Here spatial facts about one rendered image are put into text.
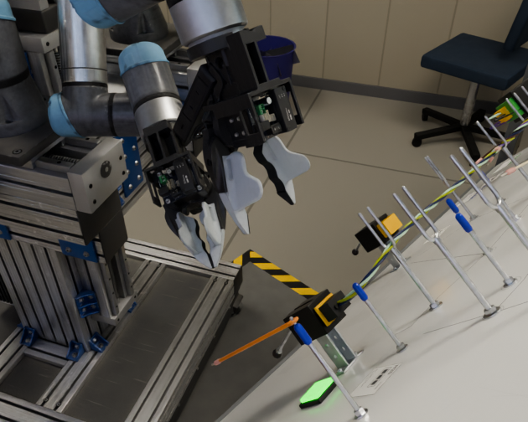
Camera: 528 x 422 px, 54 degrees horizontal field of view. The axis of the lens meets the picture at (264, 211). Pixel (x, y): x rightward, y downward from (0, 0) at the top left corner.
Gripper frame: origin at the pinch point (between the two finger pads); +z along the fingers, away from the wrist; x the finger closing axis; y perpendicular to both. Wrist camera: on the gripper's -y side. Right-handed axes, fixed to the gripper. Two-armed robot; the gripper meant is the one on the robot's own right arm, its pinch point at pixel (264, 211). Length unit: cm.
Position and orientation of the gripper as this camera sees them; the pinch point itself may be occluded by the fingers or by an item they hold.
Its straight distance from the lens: 62.5
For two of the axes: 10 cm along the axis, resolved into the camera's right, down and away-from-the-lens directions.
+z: 3.2, 9.1, 2.4
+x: 6.3, -4.0, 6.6
